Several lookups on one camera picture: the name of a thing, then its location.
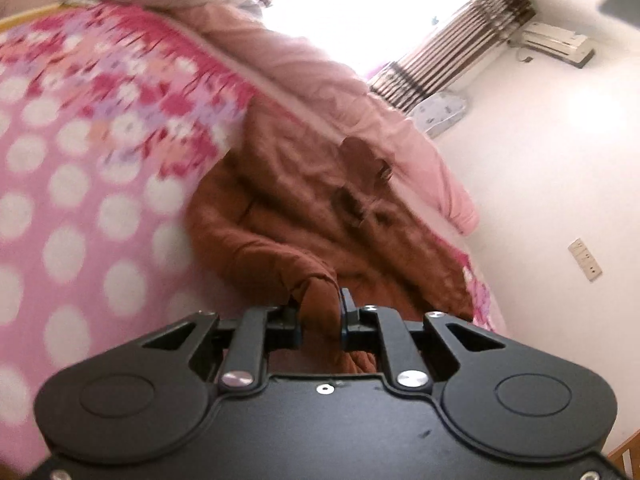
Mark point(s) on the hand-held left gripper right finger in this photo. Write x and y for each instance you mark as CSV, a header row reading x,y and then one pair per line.
x,y
346,312

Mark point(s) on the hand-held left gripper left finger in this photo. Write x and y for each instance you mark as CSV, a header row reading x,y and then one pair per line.
x,y
296,327

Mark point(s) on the brown jacket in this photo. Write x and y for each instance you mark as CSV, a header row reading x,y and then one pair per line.
x,y
300,210

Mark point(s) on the pink quilt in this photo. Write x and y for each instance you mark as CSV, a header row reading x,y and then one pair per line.
x,y
310,75

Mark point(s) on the pink floral dotted blanket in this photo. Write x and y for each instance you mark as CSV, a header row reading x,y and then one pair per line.
x,y
75,185

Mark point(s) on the wooden furniture corner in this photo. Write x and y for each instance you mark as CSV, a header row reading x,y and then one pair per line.
x,y
626,462

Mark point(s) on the white air conditioner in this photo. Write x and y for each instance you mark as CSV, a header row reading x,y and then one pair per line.
x,y
552,42

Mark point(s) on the white wall socket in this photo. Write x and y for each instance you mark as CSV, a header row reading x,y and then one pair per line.
x,y
585,259

